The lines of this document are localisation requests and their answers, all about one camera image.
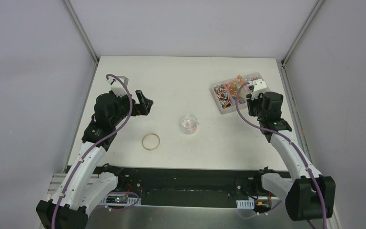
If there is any clear plastic scoop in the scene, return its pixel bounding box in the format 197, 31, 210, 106
236, 75, 248, 87

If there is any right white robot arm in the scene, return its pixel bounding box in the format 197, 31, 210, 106
246, 92, 336, 221

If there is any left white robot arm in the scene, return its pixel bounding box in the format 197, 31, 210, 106
36, 90, 153, 229

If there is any clear compartment candy box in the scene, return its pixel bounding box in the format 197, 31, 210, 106
210, 72, 263, 115

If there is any clear plastic jar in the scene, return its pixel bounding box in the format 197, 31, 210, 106
180, 114, 198, 135

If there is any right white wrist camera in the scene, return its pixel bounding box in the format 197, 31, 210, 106
246, 79, 269, 100

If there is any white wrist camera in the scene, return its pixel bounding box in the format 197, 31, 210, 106
106, 74, 129, 97
246, 79, 269, 100

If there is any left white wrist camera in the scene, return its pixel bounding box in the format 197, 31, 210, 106
106, 74, 129, 97

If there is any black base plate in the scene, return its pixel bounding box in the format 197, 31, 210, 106
93, 164, 276, 208

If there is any left white cable duct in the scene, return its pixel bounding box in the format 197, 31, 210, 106
98, 194, 142, 207

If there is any white cable duct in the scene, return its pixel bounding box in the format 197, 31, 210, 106
98, 194, 142, 207
236, 199, 255, 209

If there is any right aluminium frame post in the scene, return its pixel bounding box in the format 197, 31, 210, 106
281, 0, 326, 66

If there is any aluminium frame post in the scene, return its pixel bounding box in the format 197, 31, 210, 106
61, 0, 100, 65
281, 0, 326, 66

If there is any right white cable duct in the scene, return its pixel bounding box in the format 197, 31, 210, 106
236, 199, 255, 209

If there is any left aluminium frame post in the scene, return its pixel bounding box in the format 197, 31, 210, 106
61, 0, 100, 65

